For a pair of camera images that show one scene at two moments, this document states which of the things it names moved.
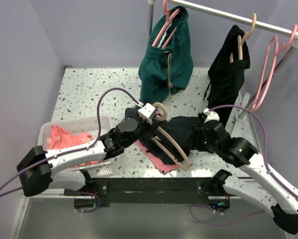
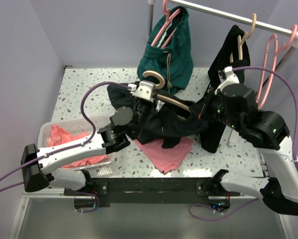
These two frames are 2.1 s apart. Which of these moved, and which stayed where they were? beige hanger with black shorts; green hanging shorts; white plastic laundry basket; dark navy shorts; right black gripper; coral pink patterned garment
Moved: dark navy shorts; right black gripper
Stayed: coral pink patterned garment; white plastic laundry basket; green hanging shorts; beige hanger with black shorts
